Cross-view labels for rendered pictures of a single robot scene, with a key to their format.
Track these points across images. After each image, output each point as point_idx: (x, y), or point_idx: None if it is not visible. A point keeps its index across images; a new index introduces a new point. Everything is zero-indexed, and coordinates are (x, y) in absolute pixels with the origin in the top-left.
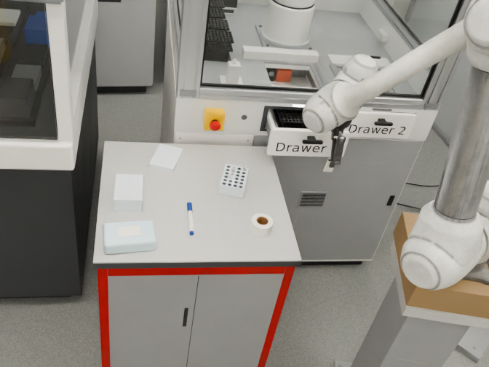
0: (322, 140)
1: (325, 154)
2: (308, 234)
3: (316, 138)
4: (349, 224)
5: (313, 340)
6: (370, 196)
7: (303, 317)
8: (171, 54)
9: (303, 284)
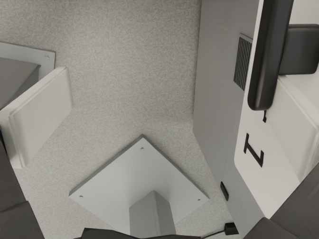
0: (268, 111)
1: (248, 109)
2: (213, 53)
3: (285, 81)
4: (214, 118)
5: (84, 32)
6: (232, 166)
7: (119, 27)
8: None
9: (171, 38)
